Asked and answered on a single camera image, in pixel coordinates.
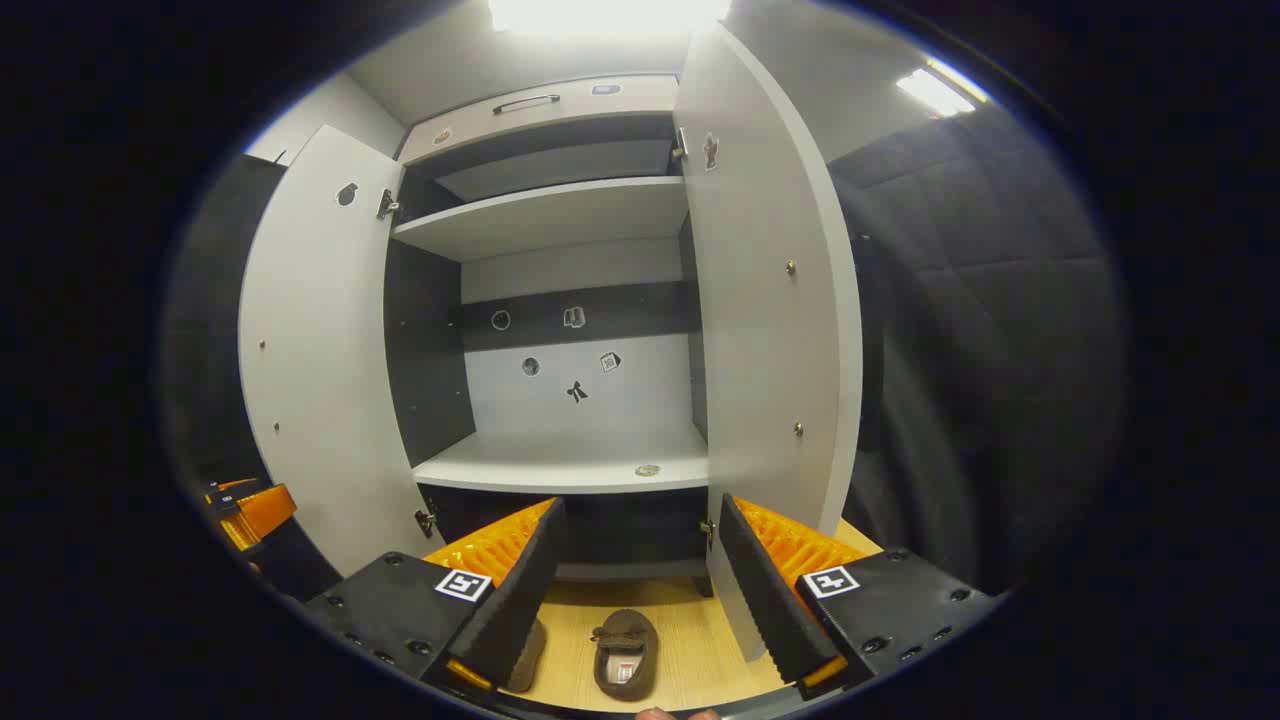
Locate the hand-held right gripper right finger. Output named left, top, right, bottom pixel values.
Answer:
left=718, top=493, right=1004, bottom=701

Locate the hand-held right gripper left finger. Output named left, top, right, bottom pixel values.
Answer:
left=303, top=497, right=569, bottom=701

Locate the brown fuzzy shoe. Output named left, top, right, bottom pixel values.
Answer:
left=505, top=618, right=548, bottom=693
left=592, top=610, right=659, bottom=701

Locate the grey shoe cabinet door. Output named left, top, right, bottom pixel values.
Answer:
left=672, top=22, right=863, bottom=663
left=238, top=125, right=446, bottom=579

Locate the grey cabinet shelf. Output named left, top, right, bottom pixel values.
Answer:
left=392, top=177, right=691, bottom=263
left=412, top=425, right=711, bottom=495

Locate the ceiling light panel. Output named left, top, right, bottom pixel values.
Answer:
left=895, top=58, right=989, bottom=118
left=488, top=0, right=733, bottom=33

